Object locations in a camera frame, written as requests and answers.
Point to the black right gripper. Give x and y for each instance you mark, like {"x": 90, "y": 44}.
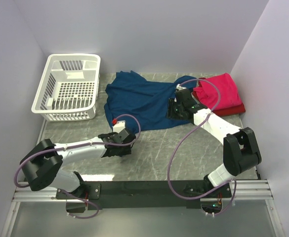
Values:
{"x": 170, "y": 113}

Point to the blue t shirt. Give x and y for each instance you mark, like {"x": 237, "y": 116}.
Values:
{"x": 147, "y": 101}

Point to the aluminium rail frame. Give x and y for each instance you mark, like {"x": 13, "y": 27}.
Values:
{"x": 40, "y": 214}

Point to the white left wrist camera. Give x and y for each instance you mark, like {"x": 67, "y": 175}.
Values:
{"x": 118, "y": 125}

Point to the red folded t shirt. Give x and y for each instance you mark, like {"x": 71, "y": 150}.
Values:
{"x": 225, "y": 112}

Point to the black base beam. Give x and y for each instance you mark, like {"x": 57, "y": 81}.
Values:
{"x": 138, "y": 194}

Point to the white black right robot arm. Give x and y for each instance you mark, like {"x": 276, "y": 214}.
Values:
{"x": 240, "y": 148}

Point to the pink folded t shirt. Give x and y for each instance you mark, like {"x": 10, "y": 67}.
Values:
{"x": 208, "y": 95}

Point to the white plastic basket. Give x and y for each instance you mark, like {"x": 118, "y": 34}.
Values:
{"x": 68, "y": 88}

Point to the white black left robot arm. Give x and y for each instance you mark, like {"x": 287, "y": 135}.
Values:
{"x": 43, "y": 165}

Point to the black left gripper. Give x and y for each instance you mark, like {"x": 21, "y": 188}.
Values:
{"x": 126, "y": 150}

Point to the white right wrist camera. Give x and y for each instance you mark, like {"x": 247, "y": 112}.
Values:
{"x": 179, "y": 87}

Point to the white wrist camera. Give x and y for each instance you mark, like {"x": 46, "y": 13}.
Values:
{"x": 118, "y": 125}
{"x": 179, "y": 87}

